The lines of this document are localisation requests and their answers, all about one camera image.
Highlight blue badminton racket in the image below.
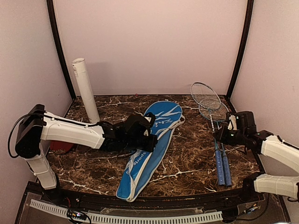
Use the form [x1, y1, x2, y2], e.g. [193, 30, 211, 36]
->
[199, 99, 225, 186]
[190, 82, 232, 187]

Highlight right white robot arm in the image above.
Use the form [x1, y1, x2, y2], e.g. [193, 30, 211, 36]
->
[214, 111, 299, 203]

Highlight red embroidered round pouch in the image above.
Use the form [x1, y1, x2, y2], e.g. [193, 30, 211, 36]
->
[50, 140, 74, 154]

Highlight white shuttlecock tube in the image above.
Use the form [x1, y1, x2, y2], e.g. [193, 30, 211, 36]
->
[72, 58, 100, 123]

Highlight black right corner post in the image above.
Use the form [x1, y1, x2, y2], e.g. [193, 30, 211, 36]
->
[226, 0, 254, 101]

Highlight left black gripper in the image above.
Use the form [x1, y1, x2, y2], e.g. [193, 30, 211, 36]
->
[124, 133, 157, 152]

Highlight small circuit board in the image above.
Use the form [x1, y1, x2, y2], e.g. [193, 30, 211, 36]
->
[66, 209, 86, 220]

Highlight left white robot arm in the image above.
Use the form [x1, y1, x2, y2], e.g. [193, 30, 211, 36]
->
[11, 104, 157, 203]

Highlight blue racket bag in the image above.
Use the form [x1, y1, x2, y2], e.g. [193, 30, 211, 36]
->
[116, 101, 185, 202]

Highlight black left corner post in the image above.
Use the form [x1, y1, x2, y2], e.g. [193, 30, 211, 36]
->
[46, 0, 76, 100]

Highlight white slotted cable duct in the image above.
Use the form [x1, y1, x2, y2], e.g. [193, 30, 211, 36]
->
[29, 199, 223, 224]

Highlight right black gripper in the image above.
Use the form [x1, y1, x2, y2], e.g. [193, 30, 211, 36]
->
[214, 125, 247, 147]

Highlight black front table rail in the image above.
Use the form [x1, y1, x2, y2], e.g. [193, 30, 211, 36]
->
[61, 189, 266, 210]

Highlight black corner post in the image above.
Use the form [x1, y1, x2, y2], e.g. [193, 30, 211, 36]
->
[226, 0, 254, 101]
[46, 0, 76, 100]

